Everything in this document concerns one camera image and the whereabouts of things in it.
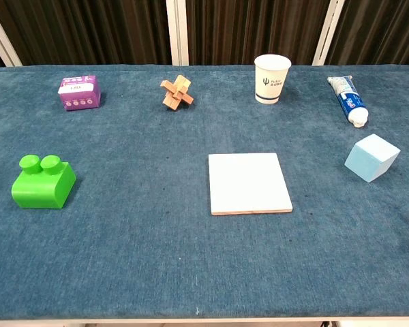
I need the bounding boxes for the pale blue square board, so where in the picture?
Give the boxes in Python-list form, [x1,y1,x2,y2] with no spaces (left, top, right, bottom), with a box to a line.
[208,152,294,216]

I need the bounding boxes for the wooden burr puzzle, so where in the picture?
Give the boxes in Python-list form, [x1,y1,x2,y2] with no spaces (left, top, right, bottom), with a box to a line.
[160,74,195,112]

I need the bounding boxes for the white paper cup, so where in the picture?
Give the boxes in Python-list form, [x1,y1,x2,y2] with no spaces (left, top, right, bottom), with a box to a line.
[254,54,292,105]

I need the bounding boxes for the blue table cloth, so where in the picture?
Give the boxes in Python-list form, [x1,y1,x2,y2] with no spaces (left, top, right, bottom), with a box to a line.
[0,64,409,320]

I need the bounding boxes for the purple cardboard box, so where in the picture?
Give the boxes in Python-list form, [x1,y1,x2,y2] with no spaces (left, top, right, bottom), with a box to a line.
[57,75,102,112]

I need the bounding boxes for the blue white toothpaste tube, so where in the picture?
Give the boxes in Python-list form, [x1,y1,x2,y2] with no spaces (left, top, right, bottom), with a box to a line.
[327,75,368,129]

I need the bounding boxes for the light blue cube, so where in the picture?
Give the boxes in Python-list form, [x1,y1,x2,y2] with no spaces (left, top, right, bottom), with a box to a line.
[344,133,402,183]

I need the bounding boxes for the green two-stud building block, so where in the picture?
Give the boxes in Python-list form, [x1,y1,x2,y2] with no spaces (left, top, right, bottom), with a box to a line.
[11,154,78,210]

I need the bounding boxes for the dark pleated curtain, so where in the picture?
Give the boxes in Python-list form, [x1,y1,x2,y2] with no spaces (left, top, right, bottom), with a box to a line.
[0,0,409,71]

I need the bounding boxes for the white frame post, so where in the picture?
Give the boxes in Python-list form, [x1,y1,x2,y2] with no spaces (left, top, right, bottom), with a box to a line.
[0,2,23,67]
[165,0,190,67]
[312,0,346,67]

